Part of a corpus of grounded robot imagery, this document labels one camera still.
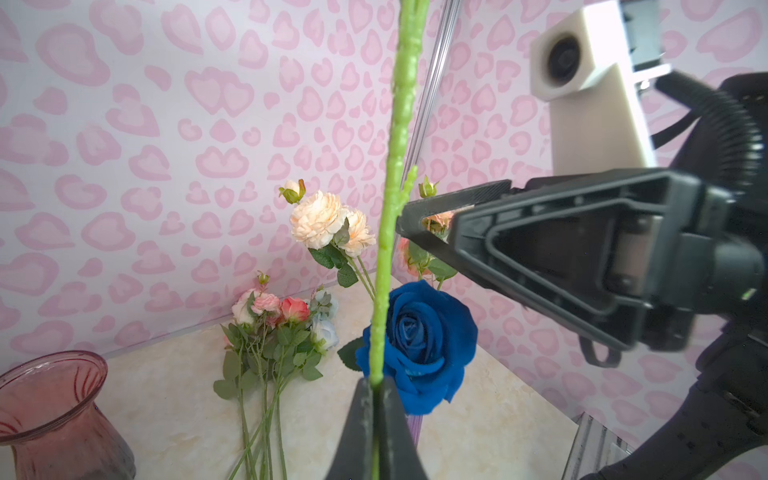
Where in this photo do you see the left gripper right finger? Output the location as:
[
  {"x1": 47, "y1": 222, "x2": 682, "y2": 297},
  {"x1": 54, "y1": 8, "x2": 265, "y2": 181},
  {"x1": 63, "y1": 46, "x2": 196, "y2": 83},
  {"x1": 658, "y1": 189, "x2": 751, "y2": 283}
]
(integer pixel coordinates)
[{"x1": 380, "y1": 377, "x2": 427, "y2": 480}]

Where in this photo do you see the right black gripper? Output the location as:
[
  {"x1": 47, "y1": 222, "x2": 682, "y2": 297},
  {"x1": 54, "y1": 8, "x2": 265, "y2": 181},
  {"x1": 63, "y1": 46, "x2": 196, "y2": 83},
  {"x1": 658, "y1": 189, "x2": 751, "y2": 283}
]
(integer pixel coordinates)
[{"x1": 449, "y1": 169, "x2": 767, "y2": 351}]

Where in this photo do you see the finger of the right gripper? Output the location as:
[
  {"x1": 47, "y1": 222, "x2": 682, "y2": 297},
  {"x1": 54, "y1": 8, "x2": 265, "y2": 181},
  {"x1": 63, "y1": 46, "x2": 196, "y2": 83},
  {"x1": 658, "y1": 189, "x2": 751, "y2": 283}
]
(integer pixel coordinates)
[{"x1": 396, "y1": 180, "x2": 516, "y2": 240}]

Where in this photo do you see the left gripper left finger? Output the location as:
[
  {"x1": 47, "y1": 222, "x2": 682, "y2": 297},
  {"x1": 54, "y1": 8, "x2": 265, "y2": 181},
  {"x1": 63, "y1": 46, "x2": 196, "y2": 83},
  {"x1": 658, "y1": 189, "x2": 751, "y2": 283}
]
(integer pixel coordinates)
[{"x1": 326, "y1": 378, "x2": 374, "y2": 480}]

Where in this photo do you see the cream peach rose stem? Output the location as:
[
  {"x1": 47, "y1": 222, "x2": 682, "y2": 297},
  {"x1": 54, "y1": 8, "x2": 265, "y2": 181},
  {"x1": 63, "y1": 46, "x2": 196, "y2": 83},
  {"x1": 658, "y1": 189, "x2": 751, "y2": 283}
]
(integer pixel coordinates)
[{"x1": 278, "y1": 180, "x2": 376, "y2": 298}]

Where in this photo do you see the blue rose stem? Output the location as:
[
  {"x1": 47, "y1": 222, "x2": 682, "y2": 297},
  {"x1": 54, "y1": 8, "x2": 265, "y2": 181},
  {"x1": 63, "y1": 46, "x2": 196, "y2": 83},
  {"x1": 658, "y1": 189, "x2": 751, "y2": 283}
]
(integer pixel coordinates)
[{"x1": 337, "y1": 280, "x2": 479, "y2": 416}]

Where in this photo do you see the large pink spray rose stem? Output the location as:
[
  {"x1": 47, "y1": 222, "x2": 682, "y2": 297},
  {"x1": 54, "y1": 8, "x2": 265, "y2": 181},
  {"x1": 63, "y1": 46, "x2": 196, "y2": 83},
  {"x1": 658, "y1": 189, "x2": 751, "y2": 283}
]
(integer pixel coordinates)
[{"x1": 367, "y1": 0, "x2": 432, "y2": 480}]

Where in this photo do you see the red glass vase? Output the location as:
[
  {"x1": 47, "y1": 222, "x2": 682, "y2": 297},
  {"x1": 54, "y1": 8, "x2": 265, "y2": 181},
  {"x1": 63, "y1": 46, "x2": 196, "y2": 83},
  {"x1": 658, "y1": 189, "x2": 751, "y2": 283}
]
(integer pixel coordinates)
[{"x1": 1, "y1": 350, "x2": 137, "y2": 479}]

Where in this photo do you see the purple blue glass vase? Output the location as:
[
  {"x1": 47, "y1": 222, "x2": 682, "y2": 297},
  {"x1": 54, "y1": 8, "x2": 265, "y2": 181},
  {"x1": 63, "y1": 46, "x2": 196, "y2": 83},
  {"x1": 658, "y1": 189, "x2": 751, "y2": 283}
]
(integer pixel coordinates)
[{"x1": 406, "y1": 415, "x2": 423, "y2": 447}]

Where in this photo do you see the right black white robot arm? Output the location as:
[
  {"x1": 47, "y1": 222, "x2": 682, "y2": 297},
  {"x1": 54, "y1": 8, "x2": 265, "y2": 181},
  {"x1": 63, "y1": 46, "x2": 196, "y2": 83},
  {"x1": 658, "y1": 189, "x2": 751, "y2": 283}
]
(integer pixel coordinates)
[{"x1": 397, "y1": 72, "x2": 767, "y2": 479}]

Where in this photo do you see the pile of pink roses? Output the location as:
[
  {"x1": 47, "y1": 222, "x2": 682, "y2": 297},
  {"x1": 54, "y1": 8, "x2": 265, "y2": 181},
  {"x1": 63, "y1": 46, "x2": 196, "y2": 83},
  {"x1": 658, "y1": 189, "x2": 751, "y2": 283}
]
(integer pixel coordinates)
[{"x1": 213, "y1": 272, "x2": 338, "y2": 479}]

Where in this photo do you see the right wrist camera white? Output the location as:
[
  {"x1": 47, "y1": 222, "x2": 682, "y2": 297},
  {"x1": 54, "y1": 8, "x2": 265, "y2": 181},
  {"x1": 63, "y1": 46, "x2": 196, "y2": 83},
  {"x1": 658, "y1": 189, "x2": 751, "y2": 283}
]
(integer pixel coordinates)
[{"x1": 530, "y1": 1, "x2": 671, "y2": 176}]

